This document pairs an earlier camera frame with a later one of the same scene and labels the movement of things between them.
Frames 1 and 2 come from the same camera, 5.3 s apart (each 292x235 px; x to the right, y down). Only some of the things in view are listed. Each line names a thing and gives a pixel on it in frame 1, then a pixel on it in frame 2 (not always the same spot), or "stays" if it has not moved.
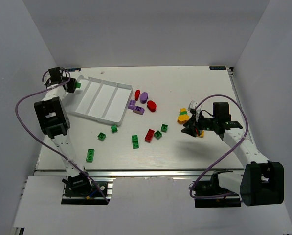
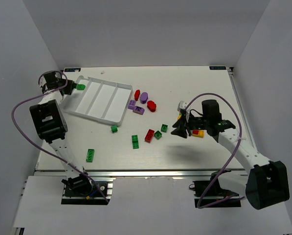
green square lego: [101, 136] → [81, 87]
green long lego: [90, 153] stays
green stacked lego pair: [135, 141] stays
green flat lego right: [164, 128] stays
